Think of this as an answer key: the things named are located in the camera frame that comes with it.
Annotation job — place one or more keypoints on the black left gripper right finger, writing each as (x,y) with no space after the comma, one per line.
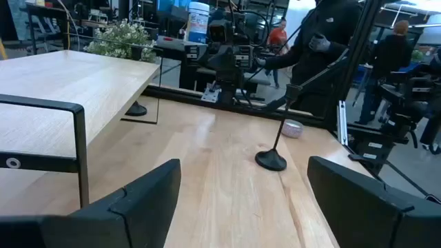
(361,213)

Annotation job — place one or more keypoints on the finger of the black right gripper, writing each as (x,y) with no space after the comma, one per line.
(195,52)
(244,56)

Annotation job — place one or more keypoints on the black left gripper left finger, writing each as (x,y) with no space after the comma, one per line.
(144,206)

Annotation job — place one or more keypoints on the black candle stick holder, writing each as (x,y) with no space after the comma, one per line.
(271,161)
(136,111)

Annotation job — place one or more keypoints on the small tin candle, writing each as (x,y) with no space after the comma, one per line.
(292,129)

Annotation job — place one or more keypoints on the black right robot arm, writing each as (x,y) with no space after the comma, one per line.
(227,82)

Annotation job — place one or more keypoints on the black unused robot arm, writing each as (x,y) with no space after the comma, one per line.
(403,103)

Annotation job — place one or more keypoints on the person's hand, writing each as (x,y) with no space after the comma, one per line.
(260,62)
(319,43)

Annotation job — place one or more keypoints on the grey flat device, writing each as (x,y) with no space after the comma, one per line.
(172,43)

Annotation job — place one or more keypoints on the white blue wipes canister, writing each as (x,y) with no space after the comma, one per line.
(198,22)

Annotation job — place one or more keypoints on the person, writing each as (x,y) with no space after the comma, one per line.
(435,131)
(389,58)
(277,36)
(324,75)

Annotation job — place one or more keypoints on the blue plastic bin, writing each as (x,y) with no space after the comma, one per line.
(170,5)

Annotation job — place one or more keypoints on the artificial white-flowered potted plant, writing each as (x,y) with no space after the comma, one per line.
(113,39)

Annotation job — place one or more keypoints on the silver aluminium extrusion bar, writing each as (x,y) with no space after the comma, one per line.
(341,122)

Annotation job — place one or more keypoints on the wooden shelf with black legs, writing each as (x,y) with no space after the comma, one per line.
(69,79)

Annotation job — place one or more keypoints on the black metal workbench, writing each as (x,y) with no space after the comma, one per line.
(31,29)

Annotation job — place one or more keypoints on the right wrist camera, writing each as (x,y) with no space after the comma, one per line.
(218,32)

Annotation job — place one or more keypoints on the silver mounting bracket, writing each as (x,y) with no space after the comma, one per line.
(211,93)

